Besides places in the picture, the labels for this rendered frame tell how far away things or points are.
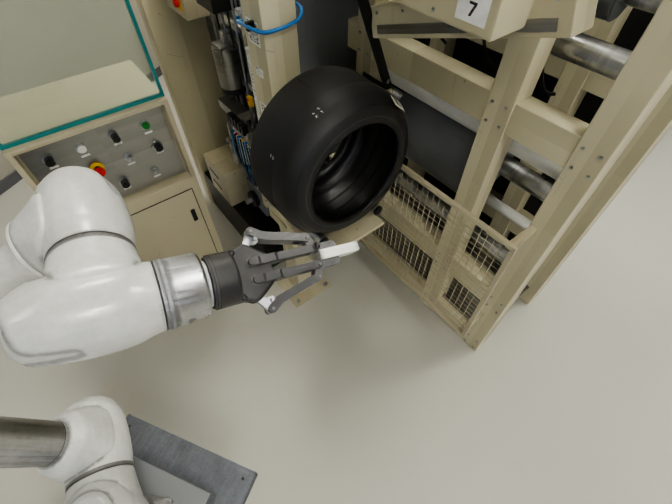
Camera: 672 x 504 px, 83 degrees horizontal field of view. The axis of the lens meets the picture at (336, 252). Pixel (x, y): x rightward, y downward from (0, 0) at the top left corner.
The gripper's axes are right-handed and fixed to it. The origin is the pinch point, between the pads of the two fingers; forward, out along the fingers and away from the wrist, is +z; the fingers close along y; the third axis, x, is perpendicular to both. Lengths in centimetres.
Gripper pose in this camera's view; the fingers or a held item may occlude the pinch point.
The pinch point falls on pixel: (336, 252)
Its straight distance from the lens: 60.0
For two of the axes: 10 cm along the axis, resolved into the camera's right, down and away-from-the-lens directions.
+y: 3.0, 9.4, -1.2
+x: 4.3, -2.5, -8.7
